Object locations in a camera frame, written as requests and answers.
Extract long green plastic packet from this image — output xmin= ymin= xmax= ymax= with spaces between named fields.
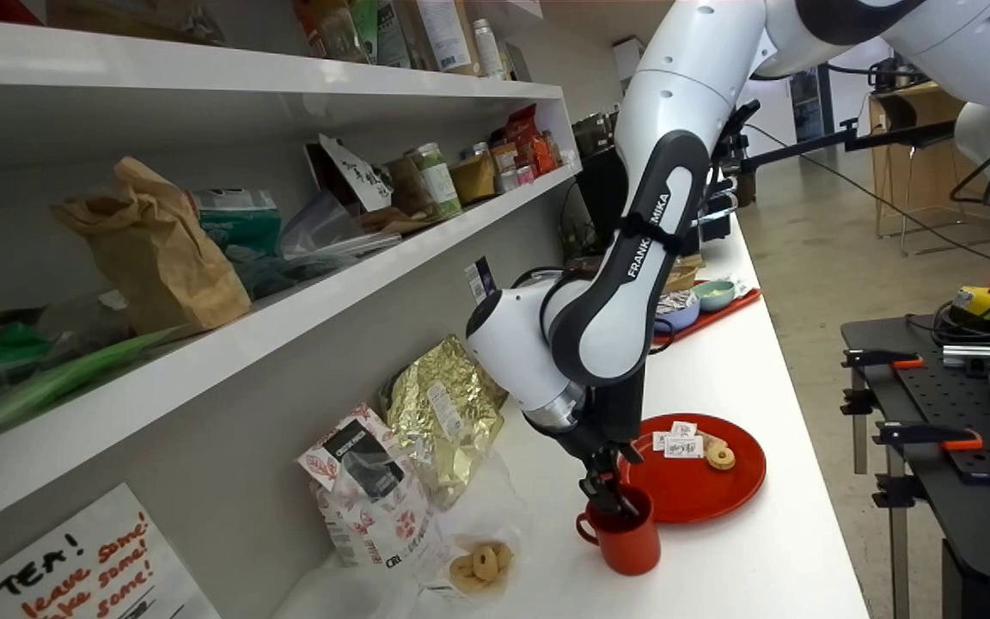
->
xmin=0 ymin=326 xmax=181 ymax=461

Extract brown lidded jar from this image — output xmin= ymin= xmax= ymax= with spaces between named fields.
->
xmin=452 ymin=147 xmax=503 ymax=210

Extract wooden desk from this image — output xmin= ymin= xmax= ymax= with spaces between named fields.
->
xmin=865 ymin=78 xmax=990 ymax=239

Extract red cup with handle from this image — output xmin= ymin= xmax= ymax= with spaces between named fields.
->
xmin=574 ymin=484 xmax=664 ymax=577

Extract black clamp orange handle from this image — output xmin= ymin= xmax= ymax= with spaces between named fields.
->
xmin=838 ymin=347 xmax=928 ymax=475
xmin=869 ymin=419 xmax=985 ymax=511

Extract gold foil bag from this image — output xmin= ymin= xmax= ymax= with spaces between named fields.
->
xmin=382 ymin=334 xmax=511 ymax=514

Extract red rectangular tray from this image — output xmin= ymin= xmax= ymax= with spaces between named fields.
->
xmin=644 ymin=287 xmax=763 ymax=356

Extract green small bowl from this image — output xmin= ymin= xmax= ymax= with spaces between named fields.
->
xmin=693 ymin=278 xmax=743 ymax=316

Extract green box on shelf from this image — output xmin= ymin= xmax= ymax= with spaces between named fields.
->
xmin=191 ymin=187 xmax=287 ymax=258

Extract white wall shelf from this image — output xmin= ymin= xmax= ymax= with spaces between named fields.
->
xmin=0 ymin=14 xmax=586 ymax=546

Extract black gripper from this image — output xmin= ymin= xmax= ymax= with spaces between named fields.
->
xmin=523 ymin=375 xmax=649 ymax=524

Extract brown paper bag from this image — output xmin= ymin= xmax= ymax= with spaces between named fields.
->
xmin=52 ymin=155 xmax=256 ymax=336

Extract black coffee machine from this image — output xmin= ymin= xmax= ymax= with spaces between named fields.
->
xmin=574 ymin=107 xmax=743 ymax=272

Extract clear bag of cookies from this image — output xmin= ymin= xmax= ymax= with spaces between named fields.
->
xmin=437 ymin=529 xmax=523 ymax=599

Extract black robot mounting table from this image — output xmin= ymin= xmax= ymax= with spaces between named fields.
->
xmin=838 ymin=314 xmax=990 ymax=619

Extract white black printed carton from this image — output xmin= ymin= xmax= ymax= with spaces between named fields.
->
xmin=304 ymin=131 xmax=397 ymax=218

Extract glass jar white label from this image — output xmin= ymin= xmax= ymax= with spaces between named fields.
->
xmin=405 ymin=141 xmax=463 ymax=223

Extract black camera boom pole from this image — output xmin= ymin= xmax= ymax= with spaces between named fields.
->
xmin=740 ymin=114 xmax=961 ymax=179

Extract red round plate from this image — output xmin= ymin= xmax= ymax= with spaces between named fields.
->
xmin=611 ymin=413 xmax=771 ymax=529

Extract small ring cookie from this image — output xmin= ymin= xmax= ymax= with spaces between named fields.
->
xmin=704 ymin=437 xmax=740 ymax=475

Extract red orange snack packet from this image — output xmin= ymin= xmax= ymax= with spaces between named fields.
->
xmin=503 ymin=104 xmax=563 ymax=183

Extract yellow black tool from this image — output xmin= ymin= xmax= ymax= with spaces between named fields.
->
xmin=936 ymin=287 xmax=990 ymax=343

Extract white coffee bag red print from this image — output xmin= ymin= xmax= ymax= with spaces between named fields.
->
xmin=296 ymin=406 xmax=437 ymax=574

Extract white handwritten tea sign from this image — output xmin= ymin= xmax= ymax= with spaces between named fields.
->
xmin=0 ymin=481 xmax=221 ymax=619

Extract blue white bowl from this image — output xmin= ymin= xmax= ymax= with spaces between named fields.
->
xmin=649 ymin=288 xmax=704 ymax=336

